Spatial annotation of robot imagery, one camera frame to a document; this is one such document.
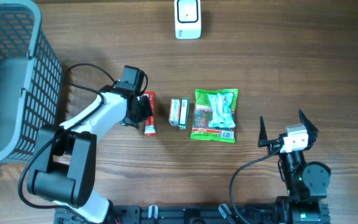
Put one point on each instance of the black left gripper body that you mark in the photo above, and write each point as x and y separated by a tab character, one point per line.
143	107

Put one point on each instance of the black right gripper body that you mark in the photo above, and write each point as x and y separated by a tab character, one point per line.
276	141

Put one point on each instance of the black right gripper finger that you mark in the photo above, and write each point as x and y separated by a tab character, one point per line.
263	139
310	127

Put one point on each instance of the red snack stick packet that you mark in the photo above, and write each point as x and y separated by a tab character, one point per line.
150	122

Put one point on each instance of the red white small box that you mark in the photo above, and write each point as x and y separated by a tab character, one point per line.
174	114

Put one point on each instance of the green white small box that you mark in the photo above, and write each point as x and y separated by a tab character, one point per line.
183	121

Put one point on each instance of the green gummy candy bag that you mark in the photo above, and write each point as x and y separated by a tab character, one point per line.
203	115

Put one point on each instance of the light teal wipes packet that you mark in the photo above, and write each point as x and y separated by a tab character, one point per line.
222	112

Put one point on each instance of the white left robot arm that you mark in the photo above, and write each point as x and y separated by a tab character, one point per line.
63	167

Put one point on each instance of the white barcode scanner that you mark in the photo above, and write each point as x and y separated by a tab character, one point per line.
187	19

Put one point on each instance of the grey plastic mesh basket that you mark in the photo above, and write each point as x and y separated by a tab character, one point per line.
30	79

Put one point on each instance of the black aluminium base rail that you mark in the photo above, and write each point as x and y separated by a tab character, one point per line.
191	214

